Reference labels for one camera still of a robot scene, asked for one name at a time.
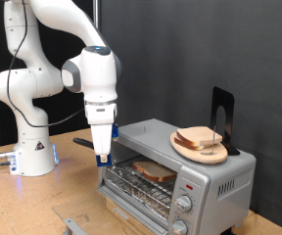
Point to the spatula with blue block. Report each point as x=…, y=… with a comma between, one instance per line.
x=82, y=142

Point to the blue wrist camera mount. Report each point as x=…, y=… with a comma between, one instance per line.
x=115, y=131

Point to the silver toaster oven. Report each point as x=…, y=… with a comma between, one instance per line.
x=212, y=202

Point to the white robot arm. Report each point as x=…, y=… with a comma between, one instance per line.
x=26, y=91

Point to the silver oven knob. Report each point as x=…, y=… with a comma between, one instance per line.
x=179, y=227
x=184, y=203

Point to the vertical metal pole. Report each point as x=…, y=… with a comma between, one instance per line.
x=96, y=13

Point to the thin metal pin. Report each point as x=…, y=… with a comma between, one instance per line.
x=213, y=143

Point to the glass oven door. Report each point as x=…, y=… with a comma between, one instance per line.
x=92, y=212

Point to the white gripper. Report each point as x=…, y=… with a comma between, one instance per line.
x=101, y=138

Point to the black metal bookend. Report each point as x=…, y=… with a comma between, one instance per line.
x=222, y=98

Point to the white bread slice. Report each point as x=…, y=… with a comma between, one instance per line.
x=185, y=145
x=154, y=170
x=198, y=134

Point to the round wooden plate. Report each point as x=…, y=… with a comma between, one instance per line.
x=206, y=157

